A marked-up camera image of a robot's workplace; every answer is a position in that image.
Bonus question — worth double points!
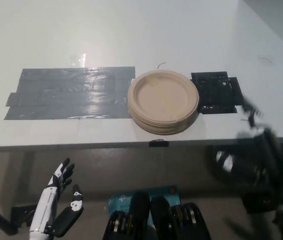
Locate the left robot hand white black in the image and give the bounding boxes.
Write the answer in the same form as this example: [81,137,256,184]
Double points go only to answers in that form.
[28,157,85,238]

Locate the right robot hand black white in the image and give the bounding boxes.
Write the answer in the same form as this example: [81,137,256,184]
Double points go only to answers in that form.
[237,96,281,161]

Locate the stack of beige paper plates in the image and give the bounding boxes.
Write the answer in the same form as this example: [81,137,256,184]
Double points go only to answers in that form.
[127,70,200,136]

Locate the robot torso black blocks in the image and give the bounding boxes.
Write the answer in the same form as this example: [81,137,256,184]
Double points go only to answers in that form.
[102,191,212,240]

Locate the black tape patch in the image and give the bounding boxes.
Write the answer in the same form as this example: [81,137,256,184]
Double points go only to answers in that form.
[190,71,244,115]

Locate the teal cardboard box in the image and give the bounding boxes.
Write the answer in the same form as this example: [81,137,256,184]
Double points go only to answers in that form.
[107,184,182,227]

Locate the small black tape strip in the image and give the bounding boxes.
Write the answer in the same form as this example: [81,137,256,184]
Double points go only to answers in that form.
[148,139,170,148]

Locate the clear tape piece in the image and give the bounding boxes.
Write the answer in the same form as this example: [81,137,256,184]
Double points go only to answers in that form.
[65,51,87,68]

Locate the large grey duct tape patch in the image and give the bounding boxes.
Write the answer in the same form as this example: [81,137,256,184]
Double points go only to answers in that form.
[3,65,137,121]

